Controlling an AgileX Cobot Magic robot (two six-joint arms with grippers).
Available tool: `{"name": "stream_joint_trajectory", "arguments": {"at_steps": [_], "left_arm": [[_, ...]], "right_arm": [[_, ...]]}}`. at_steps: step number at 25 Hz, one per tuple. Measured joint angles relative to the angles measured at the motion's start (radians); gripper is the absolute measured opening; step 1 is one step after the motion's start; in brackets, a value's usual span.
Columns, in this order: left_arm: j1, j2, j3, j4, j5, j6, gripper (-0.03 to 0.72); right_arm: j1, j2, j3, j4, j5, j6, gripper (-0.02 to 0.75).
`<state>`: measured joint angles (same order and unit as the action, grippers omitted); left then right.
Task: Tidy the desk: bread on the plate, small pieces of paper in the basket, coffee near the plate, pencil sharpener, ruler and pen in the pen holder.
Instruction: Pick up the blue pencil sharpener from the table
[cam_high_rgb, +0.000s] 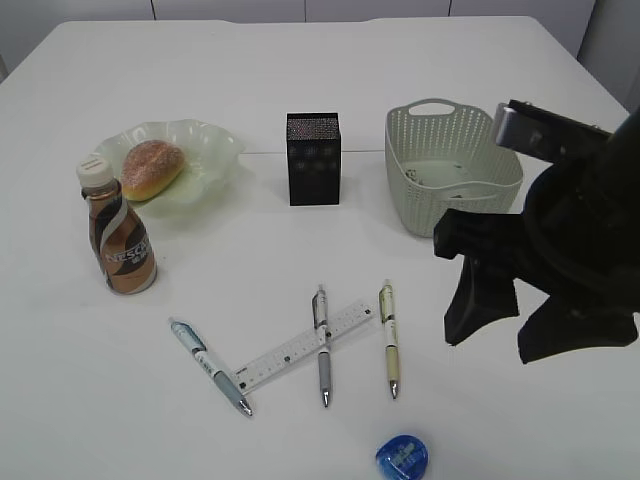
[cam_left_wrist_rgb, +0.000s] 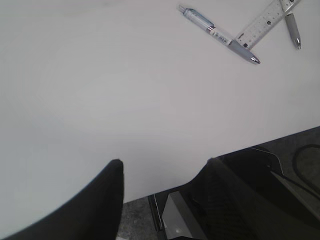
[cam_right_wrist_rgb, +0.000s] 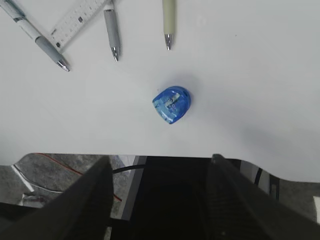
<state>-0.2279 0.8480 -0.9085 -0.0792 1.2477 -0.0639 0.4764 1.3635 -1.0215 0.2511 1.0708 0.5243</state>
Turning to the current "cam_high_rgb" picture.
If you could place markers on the green wavy glass plate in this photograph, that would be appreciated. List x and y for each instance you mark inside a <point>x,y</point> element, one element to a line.
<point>211,154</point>

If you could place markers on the green plastic woven basket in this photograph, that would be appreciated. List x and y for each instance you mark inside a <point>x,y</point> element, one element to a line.
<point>449,146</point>

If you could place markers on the sugared bread roll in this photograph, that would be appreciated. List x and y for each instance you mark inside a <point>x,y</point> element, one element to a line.
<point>149,168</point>

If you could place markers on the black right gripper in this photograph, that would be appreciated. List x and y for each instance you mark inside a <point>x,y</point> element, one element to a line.
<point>580,220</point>

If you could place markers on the olive green ballpoint pen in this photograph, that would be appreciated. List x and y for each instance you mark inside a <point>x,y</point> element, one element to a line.
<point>388,320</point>

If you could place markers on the blue grey ballpoint pen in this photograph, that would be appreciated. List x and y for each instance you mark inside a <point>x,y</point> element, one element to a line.
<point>190,340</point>

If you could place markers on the black mesh pen holder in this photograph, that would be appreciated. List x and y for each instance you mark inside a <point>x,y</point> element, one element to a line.
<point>313,142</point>

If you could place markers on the brown Nescafe coffee bottle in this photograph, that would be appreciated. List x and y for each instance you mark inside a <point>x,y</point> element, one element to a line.
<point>117,236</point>

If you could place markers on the clear plastic ruler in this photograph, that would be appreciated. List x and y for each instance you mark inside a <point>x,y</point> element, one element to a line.
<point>284,357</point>

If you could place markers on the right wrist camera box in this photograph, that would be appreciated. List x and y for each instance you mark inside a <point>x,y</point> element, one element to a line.
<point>542,134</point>

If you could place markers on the blue pencil sharpener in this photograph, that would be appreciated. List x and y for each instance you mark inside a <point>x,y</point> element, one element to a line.
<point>404,457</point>

